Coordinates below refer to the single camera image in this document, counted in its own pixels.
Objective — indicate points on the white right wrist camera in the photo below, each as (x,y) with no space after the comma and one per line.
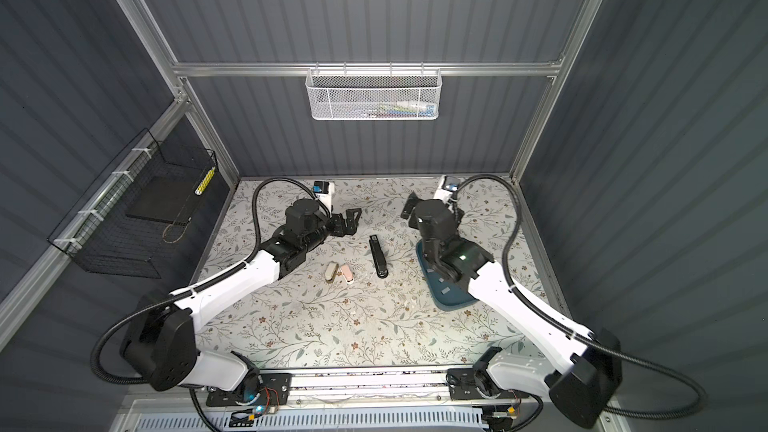
(447,187)

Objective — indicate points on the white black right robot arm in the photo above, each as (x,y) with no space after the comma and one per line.
(577,380)

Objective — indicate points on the yellow marker pen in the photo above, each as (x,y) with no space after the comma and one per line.
(205,181)

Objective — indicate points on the black long stapler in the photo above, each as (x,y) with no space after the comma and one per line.
(379,259)

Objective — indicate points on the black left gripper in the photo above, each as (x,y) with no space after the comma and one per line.
(339,229)

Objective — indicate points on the black foam pad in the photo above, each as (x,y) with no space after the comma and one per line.
(165,200)

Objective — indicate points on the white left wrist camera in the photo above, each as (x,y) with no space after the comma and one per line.
(324,191)

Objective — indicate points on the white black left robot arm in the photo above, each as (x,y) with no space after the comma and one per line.
(160,345)

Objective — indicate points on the black wire basket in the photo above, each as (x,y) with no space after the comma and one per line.
(140,222)

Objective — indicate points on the teal plastic tray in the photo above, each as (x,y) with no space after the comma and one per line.
(446,296)

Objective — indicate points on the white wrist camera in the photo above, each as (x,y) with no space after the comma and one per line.
(447,187)
(324,191)

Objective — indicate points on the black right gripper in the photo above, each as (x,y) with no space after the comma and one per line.
(419,206)

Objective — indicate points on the white wire mesh basket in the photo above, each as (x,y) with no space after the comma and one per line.
(389,96)

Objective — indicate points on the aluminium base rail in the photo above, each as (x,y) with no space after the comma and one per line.
(379,386)

